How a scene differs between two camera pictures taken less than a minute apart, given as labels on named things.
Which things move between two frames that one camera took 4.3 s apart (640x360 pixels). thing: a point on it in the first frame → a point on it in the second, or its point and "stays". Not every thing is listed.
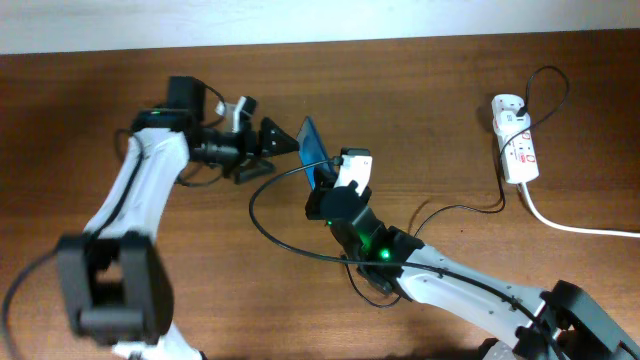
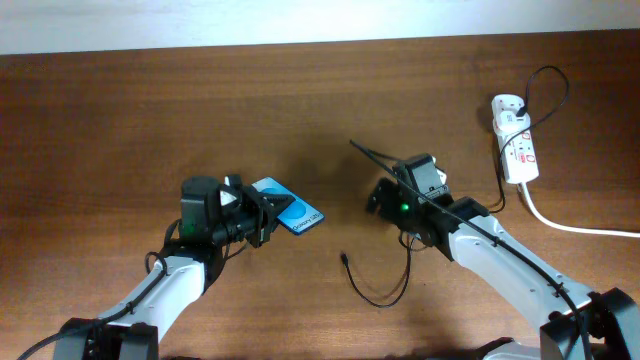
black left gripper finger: (272, 140) → (276, 204)
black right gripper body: (323, 185) → (386, 195)
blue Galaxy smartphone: (311, 150) → (299, 216)
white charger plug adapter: (511, 124) stays
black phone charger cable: (498, 171) stays
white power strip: (518, 151) stays
